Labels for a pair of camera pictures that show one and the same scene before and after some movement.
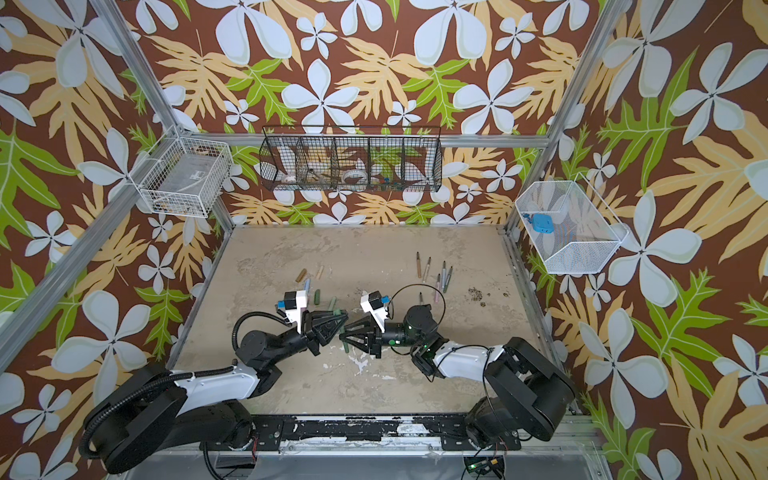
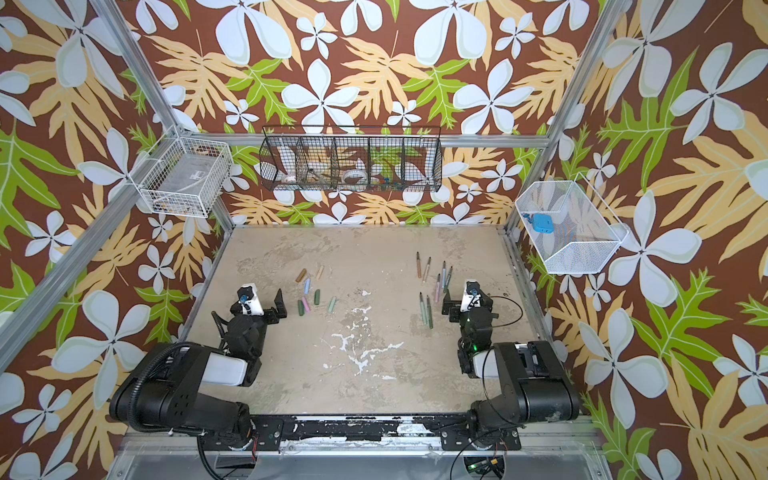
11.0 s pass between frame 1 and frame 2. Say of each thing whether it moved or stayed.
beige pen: stayed
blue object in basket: stayed
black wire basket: stayed
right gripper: moved
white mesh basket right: stayed
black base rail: stayed
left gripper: moved
